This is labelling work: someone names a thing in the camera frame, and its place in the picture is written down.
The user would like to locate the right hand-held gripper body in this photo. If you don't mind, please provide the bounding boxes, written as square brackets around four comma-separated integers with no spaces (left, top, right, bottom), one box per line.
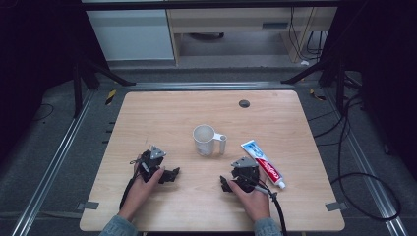
[230,156,262,194]

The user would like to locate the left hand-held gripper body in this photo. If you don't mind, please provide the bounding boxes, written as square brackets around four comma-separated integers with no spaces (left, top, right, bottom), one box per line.
[137,146,167,183]

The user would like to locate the toothpaste tube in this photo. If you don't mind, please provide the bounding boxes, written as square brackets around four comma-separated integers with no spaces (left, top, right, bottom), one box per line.
[240,139,287,190]

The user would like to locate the white cup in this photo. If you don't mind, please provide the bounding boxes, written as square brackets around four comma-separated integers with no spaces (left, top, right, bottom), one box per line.
[192,124,228,157]

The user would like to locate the person's right hand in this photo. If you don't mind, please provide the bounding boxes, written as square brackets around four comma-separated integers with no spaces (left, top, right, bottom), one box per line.
[227,170,271,224]

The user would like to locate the person's left hand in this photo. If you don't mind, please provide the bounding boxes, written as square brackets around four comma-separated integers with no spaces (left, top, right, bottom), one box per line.
[118,165,166,223]

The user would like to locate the grey tape piece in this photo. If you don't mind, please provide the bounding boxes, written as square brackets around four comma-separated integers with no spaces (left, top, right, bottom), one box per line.
[325,201,348,212]
[76,201,100,211]

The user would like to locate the yellow black tape strip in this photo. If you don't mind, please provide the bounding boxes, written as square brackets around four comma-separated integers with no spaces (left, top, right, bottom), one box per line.
[104,88,118,106]
[308,88,328,102]

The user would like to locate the black metal stand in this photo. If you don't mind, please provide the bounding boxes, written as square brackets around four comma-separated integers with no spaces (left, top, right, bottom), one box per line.
[70,55,138,119]
[280,53,363,114]

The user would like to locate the white cabinet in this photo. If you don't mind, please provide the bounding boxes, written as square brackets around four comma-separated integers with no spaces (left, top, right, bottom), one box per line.
[85,8,175,62]

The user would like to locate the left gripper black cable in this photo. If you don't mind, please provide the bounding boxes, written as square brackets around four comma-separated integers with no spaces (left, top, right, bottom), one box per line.
[119,158,147,210]

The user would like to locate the aluminium floor rail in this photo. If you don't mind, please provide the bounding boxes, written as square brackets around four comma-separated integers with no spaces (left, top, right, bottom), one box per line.
[10,89,96,236]
[323,88,411,236]
[129,81,296,91]

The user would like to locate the black looped floor cable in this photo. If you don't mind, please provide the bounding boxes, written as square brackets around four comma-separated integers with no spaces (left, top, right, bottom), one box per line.
[307,92,403,221]

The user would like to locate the thin black floor cable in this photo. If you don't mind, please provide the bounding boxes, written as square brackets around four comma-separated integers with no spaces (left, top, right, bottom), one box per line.
[31,102,55,123]

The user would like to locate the hanging black cables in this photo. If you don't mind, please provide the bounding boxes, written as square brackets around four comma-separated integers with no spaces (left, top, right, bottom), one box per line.
[287,7,328,62]

